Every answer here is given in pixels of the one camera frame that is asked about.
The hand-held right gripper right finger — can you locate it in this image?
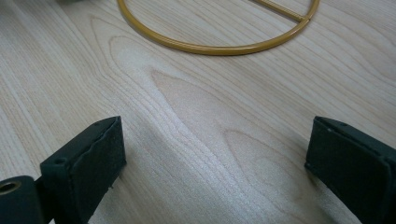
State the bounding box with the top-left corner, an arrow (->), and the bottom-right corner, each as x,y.
304,116 -> 396,224

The yellow ring hoop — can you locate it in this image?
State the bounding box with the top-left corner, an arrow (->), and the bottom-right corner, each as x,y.
116,0 -> 321,57

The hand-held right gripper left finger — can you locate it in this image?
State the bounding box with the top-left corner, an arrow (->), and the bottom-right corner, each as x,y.
39,116 -> 127,224

